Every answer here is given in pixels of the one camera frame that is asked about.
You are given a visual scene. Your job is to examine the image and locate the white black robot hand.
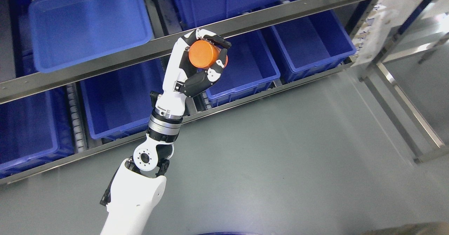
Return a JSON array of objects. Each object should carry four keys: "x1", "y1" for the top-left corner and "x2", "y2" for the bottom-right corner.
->
[{"x1": 154, "y1": 28, "x2": 232, "y2": 119}]

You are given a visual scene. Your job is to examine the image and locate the orange cylindrical capacitor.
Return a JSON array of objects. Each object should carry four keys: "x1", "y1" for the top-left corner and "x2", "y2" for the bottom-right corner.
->
[{"x1": 187, "y1": 40, "x2": 221, "y2": 70}]

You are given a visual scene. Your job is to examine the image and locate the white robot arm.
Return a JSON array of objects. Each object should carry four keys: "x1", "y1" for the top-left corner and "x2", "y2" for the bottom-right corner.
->
[{"x1": 100, "y1": 109, "x2": 183, "y2": 235}]

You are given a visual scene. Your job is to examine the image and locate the steel shelf rack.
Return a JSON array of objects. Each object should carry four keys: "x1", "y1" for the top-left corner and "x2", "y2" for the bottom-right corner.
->
[{"x1": 1, "y1": 0, "x2": 448, "y2": 186}]

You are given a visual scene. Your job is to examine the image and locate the blue bin lower middle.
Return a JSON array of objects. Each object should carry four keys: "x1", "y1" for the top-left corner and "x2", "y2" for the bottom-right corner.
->
[{"x1": 80, "y1": 59, "x2": 164, "y2": 141}]

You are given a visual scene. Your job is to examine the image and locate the shallow blue tray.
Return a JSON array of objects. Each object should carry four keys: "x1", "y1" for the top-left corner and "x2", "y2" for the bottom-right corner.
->
[{"x1": 28, "y1": 0, "x2": 154, "y2": 73}]

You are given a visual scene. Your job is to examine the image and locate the blue bin lower far right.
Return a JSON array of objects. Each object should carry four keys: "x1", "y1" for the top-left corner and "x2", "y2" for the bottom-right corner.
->
[{"x1": 262, "y1": 10, "x2": 356, "y2": 83}]

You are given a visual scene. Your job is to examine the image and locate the blue bin lower left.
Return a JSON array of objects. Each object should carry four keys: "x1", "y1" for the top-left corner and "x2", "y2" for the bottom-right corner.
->
[{"x1": 0, "y1": 88, "x2": 74, "y2": 179}]

